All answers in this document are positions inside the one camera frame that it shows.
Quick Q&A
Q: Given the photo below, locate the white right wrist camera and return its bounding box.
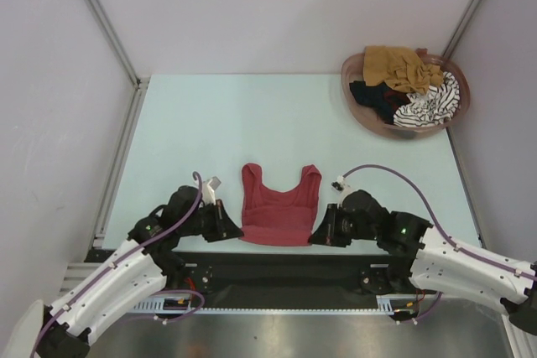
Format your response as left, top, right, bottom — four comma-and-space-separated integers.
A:
331, 175, 355, 195

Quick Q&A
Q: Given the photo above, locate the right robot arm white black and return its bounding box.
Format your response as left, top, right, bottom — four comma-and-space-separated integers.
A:
309, 190, 536, 335

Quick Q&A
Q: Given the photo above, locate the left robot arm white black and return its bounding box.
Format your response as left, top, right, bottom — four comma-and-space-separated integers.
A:
30, 177, 243, 357

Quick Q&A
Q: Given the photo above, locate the grey slotted cable duct left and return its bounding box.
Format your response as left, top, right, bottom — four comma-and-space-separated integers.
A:
130, 294, 192, 314

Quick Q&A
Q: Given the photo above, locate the aluminium frame rail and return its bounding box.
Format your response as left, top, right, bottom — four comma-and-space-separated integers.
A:
60, 262, 100, 294

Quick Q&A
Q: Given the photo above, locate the grey slotted cable duct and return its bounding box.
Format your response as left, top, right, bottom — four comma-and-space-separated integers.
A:
376, 294, 422, 315
130, 294, 192, 314

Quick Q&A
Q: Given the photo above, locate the left aluminium corner post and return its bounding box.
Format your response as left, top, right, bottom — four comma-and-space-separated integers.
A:
62, 0, 142, 85

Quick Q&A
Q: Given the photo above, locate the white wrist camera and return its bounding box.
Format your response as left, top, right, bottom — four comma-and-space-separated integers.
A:
331, 175, 355, 195
201, 176, 222, 205

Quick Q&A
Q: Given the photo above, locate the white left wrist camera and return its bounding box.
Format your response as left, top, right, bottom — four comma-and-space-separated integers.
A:
201, 176, 222, 205

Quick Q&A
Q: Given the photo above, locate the mustard yellow tank top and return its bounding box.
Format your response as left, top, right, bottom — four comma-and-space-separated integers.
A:
362, 45, 444, 95

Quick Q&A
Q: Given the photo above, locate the grey slotted cable duct right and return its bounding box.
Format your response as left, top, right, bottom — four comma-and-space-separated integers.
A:
376, 294, 422, 315

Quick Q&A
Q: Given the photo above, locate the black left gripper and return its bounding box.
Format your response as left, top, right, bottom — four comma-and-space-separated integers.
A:
180, 199, 243, 242

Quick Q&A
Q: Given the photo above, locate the pink translucent laundry basket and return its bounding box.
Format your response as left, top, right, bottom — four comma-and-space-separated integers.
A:
341, 49, 471, 140

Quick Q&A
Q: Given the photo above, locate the black white striped tank top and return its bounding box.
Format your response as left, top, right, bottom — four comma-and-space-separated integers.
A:
394, 72, 461, 127

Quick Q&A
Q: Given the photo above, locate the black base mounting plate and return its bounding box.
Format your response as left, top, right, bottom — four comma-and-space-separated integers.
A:
157, 252, 421, 311

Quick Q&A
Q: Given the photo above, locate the red tank top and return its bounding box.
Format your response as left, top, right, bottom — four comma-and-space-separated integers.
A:
241, 163, 322, 247

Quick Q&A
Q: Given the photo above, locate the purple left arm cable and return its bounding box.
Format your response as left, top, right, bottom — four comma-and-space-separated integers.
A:
29, 171, 206, 358

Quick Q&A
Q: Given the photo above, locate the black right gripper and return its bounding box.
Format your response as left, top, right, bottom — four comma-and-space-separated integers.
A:
308, 203, 378, 247

